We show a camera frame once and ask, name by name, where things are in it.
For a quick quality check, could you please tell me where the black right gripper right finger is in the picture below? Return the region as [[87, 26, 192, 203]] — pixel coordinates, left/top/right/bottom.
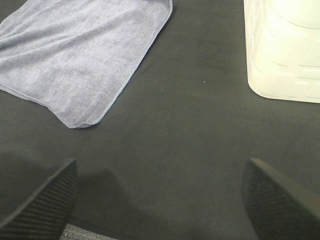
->
[[241, 158, 320, 240]]

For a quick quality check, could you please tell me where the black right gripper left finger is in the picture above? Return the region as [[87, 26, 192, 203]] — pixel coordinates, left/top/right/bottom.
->
[[0, 159, 79, 240]]

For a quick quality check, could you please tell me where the grey-purple microfibre towel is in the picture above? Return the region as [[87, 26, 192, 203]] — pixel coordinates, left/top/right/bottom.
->
[[0, 0, 173, 129]]

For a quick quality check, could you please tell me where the black table mat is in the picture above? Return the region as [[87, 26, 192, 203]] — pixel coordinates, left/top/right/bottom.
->
[[0, 0, 320, 240]]

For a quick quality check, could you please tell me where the white plastic storage bin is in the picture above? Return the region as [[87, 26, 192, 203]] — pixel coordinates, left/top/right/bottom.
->
[[243, 0, 320, 104]]

